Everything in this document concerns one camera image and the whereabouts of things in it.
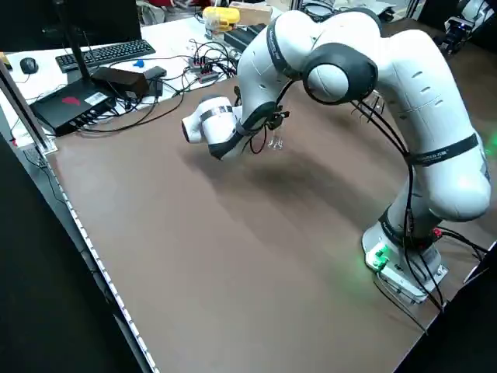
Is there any cardboard box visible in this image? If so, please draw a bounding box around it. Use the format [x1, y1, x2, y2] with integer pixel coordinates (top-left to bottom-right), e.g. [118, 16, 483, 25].
[231, 2, 273, 24]

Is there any black keyboard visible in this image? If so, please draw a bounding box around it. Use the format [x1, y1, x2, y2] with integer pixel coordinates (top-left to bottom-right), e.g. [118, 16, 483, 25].
[55, 38, 157, 74]

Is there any grey usb hub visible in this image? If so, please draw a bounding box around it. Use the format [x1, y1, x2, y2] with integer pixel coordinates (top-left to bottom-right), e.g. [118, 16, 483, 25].
[187, 56, 219, 83]

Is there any small black adapter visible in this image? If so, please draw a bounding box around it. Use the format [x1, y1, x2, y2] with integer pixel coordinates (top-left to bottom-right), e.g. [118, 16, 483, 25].
[143, 65, 169, 98]

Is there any black power brick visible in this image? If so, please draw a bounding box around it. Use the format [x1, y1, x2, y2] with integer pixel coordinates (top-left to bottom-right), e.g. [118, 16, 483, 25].
[90, 65, 151, 100]

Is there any large glass beaker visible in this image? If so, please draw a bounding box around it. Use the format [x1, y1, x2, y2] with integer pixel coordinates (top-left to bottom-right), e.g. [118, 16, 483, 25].
[360, 91, 386, 117]

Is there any yellow plastic case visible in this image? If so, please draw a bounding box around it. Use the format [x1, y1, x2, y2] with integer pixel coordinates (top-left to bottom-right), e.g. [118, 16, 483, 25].
[202, 5, 239, 34]

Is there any black computer mouse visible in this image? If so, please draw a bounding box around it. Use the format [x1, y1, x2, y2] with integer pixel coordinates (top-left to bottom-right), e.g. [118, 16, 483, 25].
[19, 56, 40, 75]

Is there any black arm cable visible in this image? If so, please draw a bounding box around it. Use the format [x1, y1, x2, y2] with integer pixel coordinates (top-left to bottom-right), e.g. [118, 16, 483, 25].
[351, 99, 447, 312]

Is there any black box with red logo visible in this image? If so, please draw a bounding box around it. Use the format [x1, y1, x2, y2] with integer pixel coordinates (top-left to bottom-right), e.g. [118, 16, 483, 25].
[30, 82, 118, 138]

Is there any white side desk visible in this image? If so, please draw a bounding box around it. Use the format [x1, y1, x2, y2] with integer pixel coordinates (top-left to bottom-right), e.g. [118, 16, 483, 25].
[0, 0, 280, 151]

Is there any aluminium frame post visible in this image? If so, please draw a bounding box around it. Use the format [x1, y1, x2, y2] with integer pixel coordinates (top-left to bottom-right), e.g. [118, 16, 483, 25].
[0, 61, 60, 155]

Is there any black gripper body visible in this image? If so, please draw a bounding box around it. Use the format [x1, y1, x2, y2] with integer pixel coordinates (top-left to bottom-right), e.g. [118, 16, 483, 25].
[443, 16, 475, 55]

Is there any black computer monitor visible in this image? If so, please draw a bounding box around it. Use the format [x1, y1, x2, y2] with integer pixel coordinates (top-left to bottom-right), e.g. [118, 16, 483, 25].
[0, 0, 143, 85]

